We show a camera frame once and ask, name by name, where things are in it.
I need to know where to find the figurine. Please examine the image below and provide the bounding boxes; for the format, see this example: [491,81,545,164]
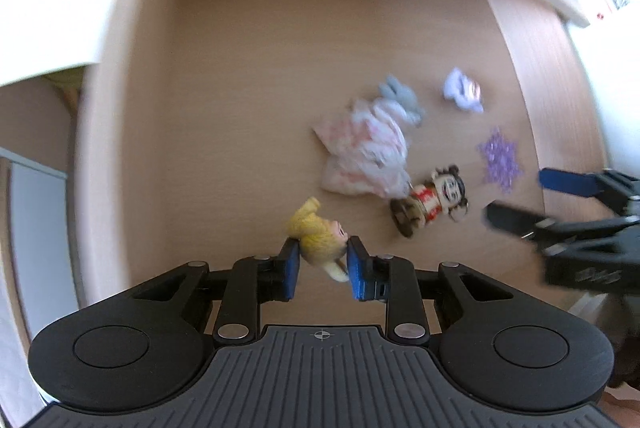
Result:
[390,164,471,239]

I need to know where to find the purple and white toy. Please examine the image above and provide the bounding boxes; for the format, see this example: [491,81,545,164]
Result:
[442,68,485,113]

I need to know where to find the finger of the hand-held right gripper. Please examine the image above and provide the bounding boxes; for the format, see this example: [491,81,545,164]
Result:
[539,167,640,209]
[482,202,640,254]

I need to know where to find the narrow white drawer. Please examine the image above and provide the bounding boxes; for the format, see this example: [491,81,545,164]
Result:
[0,0,121,86]

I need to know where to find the pale grey elephant toy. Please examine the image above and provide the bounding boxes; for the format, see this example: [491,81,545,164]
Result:
[376,74,427,126]

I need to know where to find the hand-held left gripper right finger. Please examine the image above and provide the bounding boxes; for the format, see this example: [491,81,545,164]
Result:
[346,235,566,349]

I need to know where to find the purple snowflake ornament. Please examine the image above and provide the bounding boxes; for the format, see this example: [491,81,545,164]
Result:
[477,127,525,194]

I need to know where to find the yellow plush toy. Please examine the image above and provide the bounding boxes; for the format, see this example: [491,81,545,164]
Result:
[285,195,351,283]

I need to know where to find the pink floral bag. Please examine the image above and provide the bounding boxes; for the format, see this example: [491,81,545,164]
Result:
[312,97,413,199]

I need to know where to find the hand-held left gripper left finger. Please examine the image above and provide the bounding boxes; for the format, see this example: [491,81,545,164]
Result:
[82,237,301,349]

